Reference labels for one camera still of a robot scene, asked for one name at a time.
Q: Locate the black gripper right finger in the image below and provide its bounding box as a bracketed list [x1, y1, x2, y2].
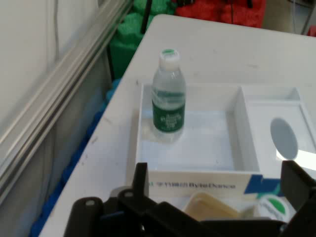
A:
[280, 159, 316, 237]

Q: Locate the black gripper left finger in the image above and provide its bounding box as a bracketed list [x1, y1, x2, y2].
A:
[70, 162, 158, 237]

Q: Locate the green label water bottle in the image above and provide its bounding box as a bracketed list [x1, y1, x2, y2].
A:
[151, 48, 187, 143]
[243, 194, 297, 222]

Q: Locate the blue foam block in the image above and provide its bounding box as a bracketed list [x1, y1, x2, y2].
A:
[29, 79, 121, 237]

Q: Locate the wooden serving tray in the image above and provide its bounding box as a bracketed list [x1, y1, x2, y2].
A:
[182, 192, 255, 222]

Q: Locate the white divided tray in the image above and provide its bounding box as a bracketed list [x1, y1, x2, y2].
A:
[126, 83, 316, 198]

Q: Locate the green foam block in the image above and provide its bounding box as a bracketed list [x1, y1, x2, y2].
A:
[110, 0, 178, 79]

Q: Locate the red foam block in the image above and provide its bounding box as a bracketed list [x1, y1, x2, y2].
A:
[174, 0, 267, 28]

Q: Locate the aluminium wall rail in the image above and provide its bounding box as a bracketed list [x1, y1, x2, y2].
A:
[0, 0, 135, 205]

